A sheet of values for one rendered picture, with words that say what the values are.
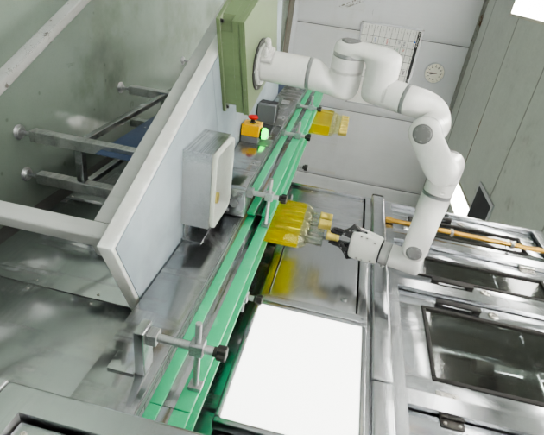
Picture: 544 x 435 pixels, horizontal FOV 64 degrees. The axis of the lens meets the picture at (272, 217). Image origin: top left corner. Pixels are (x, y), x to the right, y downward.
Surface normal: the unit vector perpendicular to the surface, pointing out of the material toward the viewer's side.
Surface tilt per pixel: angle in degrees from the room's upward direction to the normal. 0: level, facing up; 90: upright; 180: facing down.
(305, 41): 90
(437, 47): 90
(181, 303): 90
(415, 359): 90
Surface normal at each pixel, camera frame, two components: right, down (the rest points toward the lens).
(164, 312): 0.12, -0.86
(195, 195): -0.20, 0.47
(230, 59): -0.23, 0.78
